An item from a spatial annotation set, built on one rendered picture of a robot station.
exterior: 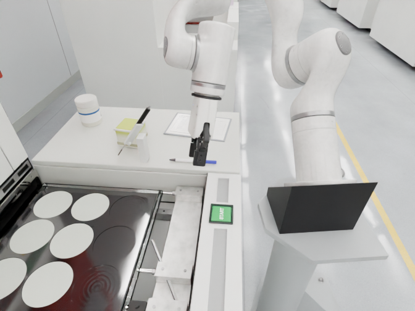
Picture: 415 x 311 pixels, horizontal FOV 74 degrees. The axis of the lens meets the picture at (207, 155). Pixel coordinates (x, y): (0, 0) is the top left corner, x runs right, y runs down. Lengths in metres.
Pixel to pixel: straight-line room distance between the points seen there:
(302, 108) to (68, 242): 0.70
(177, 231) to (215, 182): 0.16
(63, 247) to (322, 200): 0.65
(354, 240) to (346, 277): 0.95
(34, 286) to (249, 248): 1.29
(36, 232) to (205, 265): 0.45
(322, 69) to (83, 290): 0.77
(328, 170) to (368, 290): 1.16
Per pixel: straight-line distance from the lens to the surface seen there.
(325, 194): 0.76
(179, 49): 0.62
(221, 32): 0.65
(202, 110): 0.63
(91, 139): 0.98
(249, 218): 1.92
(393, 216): 2.29
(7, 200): 0.90
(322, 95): 0.81
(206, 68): 0.64
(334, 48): 0.81
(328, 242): 0.86
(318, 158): 0.78
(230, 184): 0.74
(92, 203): 0.84
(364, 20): 6.90
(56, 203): 0.88
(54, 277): 0.73
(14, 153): 0.92
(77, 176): 0.93
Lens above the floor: 1.48
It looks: 38 degrees down
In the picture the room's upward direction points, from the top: straight up
